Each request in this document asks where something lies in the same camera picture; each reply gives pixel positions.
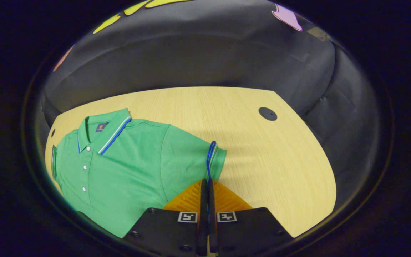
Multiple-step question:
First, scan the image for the green T-shirt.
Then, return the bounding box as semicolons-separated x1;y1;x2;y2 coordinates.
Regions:
50;108;228;239

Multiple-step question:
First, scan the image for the black backdrop cloth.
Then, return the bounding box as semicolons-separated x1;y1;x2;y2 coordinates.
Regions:
34;0;386;218

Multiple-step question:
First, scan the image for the covered black cable grommet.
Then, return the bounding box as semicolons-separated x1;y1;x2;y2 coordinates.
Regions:
258;106;278;122

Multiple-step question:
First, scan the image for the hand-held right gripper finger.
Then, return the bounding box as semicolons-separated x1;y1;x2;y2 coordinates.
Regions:
208;180;295;257
123;179;208;257

